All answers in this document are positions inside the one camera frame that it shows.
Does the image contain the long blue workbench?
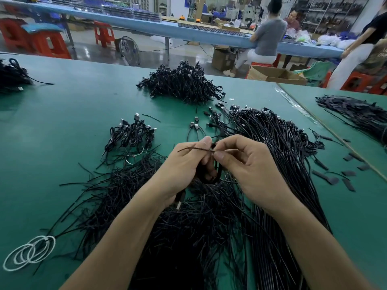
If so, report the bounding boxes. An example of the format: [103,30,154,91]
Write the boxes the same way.
[0,0,344,59]

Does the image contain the single black cable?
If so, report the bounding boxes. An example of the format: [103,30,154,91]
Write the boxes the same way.
[174,145,243,209]

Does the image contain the heap of black cables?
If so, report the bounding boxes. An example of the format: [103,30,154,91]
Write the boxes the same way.
[0,58,54,93]
[137,61,226,105]

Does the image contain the white pillar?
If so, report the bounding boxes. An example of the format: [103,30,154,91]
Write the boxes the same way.
[171,0,191,19]

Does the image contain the bundle of long black cables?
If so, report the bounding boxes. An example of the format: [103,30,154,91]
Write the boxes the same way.
[204,104,332,290]

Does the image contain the small cardboard box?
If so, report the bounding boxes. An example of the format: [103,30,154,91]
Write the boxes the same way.
[211,47,238,72]

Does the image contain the red stool with blue seat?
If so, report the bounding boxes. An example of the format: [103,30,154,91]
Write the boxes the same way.
[22,23,72,59]

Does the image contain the small cluster of knotted cables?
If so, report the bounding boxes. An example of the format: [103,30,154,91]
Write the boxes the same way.
[100,113,157,167]

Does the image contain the grey floor fan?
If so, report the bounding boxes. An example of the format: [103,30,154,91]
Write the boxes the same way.
[117,35,141,67]

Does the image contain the pile of black cables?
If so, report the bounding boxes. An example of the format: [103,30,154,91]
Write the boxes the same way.
[42,118,261,290]

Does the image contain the person's left forearm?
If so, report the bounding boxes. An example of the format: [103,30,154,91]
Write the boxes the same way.
[60,190,176,290]

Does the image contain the red plastic stool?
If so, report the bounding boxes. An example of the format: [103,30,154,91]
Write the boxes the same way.
[0,18,31,53]
[94,21,117,49]
[341,72,387,95]

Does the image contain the pile of white bags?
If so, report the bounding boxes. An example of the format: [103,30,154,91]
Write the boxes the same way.
[296,30,358,50]

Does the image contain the person's left hand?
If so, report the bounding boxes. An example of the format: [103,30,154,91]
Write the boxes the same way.
[148,136,218,209]

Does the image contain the spread of straight black cables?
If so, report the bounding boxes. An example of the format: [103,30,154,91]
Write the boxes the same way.
[316,95,387,145]

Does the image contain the scattered dark tie pieces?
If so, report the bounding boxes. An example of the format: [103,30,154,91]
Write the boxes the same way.
[308,128,372,192]

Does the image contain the person's right hand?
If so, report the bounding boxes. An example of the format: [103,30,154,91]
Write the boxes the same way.
[212,135,298,218]

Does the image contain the metal storage shelf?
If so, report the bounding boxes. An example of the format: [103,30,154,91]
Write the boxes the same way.
[299,0,370,35]

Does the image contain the open cardboard box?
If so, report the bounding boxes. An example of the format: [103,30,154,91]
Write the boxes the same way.
[246,65,308,86]

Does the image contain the bunch of white wire rings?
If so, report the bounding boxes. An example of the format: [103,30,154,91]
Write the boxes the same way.
[2,235,56,272]

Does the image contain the green bag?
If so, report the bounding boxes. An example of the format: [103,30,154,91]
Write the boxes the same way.
[295,61,335,87]

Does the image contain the person's right forearm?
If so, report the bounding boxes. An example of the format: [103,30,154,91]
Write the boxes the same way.
[275,201,376,290]

